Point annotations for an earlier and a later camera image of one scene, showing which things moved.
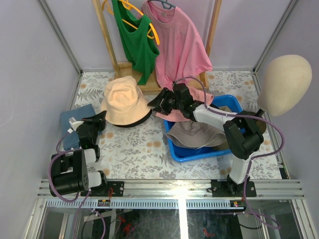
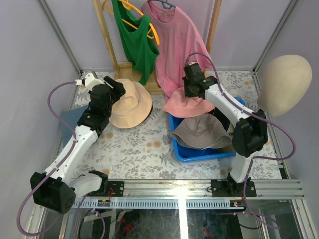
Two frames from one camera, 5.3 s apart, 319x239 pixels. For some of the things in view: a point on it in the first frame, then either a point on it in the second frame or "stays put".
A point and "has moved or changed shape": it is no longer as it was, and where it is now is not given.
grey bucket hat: x=195 y=135 stays put
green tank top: x=138 y=39 stays put
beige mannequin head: x=286 y=83 stays put
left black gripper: x=92 y=124 to x=115 y=87
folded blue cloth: x=72 y=140 stays put
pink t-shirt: x=182 y=55 stays put
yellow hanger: x=129 y=6 stays put
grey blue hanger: x=166 y=4 stays put
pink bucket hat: x=176 y=115 has moved or changed shape
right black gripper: x=165 y=95 to x=187 y=93
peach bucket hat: x=123 y=103 has moved or changed shape
